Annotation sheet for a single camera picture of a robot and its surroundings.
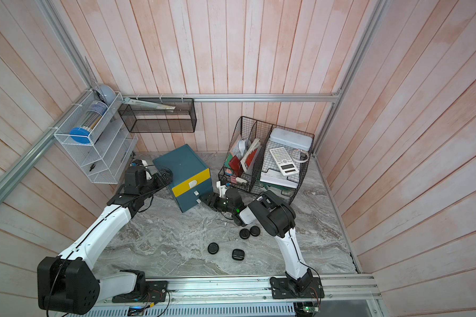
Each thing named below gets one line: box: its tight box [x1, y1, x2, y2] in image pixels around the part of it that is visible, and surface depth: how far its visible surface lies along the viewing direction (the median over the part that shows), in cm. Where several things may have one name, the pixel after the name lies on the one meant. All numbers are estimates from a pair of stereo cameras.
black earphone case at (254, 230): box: [249, 225, 262, 238], surface depth 90 cm
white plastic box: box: [269, 127, 314, 152], surface depth 98 cm
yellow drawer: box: [171, 167, 211, 198], surface depth 84 cm
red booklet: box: [228, 155, 244, 177], surface depth 108 cm
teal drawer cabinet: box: [152, 143, 213, 213], surface depth 90 cm
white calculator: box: [269, 146, 300, 177], surface depth 89 cm
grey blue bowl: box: [99, 84, 117, 107], surface depth 85 cm
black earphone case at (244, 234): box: [239, 228, 251, 240], surface depth 89 cm
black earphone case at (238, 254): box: [231, 248, 246, 261], surface depth 83 cm
